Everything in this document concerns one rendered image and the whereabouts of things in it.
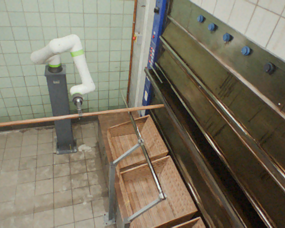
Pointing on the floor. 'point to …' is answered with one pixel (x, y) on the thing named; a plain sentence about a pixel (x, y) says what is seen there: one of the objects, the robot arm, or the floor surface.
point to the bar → (109, 218)
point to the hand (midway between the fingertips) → (80, 115)
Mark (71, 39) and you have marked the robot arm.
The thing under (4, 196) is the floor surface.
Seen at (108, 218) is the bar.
